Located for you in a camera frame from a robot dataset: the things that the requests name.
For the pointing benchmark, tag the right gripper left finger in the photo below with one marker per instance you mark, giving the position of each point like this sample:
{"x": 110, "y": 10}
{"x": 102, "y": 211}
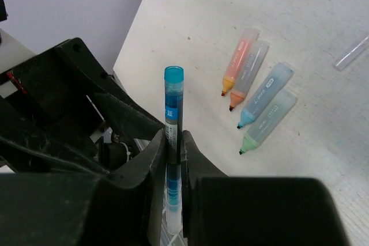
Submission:
{"x": 120, "y": 208}

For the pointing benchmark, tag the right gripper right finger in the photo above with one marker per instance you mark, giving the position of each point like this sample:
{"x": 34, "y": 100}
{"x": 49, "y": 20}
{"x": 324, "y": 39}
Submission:
{"x": 222, "y": 210}

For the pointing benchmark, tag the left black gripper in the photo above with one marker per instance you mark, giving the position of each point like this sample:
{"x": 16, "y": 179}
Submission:
{"x": 62, "y": 112}

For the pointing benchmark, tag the blue capped pen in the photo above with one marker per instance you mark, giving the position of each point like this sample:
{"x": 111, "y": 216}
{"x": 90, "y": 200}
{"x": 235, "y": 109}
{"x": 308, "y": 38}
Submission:
{"x": 174, "y": 86}

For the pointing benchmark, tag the blue highlighter pen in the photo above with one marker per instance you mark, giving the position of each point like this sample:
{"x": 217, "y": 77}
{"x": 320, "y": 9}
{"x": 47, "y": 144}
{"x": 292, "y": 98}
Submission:
{"x": 272, "y": 84}

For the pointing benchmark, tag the green highlighter pen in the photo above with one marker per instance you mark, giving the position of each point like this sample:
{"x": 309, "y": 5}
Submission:
{"x": 271, "y": 116}

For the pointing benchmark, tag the orange highlighter pen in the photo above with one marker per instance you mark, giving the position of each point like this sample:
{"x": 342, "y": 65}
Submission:
{"x": 248, "y": 72}

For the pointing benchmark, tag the yellow highlighter pen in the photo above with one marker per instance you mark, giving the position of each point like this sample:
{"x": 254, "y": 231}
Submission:
{"x": 247, "y": 39}

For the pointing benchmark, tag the clear teal pen cap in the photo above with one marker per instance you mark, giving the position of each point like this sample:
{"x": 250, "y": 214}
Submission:
{"x": 353, "y": 52}

